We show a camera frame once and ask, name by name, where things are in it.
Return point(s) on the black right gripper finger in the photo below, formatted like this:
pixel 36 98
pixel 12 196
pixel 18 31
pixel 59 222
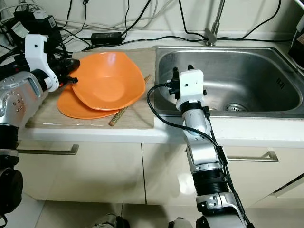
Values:
pixel 191 68
pixel 175 75

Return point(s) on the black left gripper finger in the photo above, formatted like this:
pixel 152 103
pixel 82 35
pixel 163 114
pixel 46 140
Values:
pixel 71 80
pixel 70 65

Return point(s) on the orange plastic plate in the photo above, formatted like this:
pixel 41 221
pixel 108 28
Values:
pixel 71 107

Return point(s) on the orange plastic bowl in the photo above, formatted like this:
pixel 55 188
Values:
pixel 109 80

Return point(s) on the banded wooden chopsticks pair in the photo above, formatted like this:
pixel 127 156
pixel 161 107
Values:
pixel 116 118

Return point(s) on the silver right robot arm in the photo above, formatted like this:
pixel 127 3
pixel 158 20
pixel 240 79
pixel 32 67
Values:
pixel 206 161

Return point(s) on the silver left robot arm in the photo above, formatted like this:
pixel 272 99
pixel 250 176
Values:
pixel 16 104

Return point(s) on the chrome sink faucet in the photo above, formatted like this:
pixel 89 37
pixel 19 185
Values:
pixel 211 37

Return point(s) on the black power adapter brick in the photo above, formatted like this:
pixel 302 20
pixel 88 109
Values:
pixel 107 38

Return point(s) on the beige woven counter mat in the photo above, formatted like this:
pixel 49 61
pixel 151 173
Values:
pixel 137 118

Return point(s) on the black power strip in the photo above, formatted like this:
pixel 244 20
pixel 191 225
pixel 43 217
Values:
pixel 12 76

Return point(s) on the black labelled battery charger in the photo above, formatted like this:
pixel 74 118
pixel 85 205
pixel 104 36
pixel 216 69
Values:
pixel 35 28

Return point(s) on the stainless steel sink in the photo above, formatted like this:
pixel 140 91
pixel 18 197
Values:
pixel 247 71

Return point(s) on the sink drain strainer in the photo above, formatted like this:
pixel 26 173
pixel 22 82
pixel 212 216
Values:
pixel 236 107

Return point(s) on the cream cabinet door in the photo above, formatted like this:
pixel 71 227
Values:
pixel 171 180
pixel 99 175

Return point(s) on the black countertop appliance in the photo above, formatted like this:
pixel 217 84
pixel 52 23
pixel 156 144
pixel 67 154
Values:
pixel 297 47

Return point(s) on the cream drawer front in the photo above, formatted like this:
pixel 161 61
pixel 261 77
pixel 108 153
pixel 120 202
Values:
pixel 285 194

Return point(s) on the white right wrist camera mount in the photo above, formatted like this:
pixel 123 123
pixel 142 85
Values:
pixel 192 90

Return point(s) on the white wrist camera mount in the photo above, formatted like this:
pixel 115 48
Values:
pixel 38 52
pixel 192 90

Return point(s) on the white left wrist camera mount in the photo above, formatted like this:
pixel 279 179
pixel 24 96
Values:
pixel 38 52

